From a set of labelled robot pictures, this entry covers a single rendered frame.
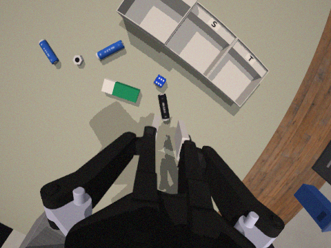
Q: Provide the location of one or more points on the blue die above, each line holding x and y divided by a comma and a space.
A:
159, 80

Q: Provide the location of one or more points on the blue aa battery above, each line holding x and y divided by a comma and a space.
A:
110, 50
48, 51

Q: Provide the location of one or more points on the green and white eraser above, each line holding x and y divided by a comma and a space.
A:
120, 89

